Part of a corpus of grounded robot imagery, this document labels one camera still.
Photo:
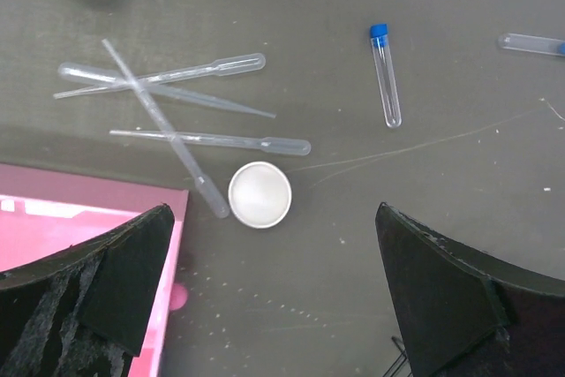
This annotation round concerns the blue-capped test tube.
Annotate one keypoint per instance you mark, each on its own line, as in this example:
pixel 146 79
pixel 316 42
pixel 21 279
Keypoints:
pixel 385 75
pixel 532 44

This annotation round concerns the black wire dish basket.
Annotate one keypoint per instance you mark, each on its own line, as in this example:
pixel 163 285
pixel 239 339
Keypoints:
pixel 401 363

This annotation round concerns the white crucible lid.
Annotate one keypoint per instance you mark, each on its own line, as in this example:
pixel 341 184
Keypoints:
pixel 260 195

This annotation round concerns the pink plastic bin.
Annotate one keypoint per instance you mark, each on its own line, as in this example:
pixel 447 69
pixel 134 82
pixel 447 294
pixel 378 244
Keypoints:
pixel 44 212

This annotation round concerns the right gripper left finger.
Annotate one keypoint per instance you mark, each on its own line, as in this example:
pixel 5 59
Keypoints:
pixel 84 311

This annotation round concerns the clear plastic pipette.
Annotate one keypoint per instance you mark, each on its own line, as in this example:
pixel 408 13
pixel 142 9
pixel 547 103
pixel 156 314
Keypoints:
pixel 203 183
pixel 163 88
pixel 220 68
pixel 270 145

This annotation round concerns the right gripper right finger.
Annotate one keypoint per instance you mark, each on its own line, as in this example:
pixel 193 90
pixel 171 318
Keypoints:
pixel 462 312

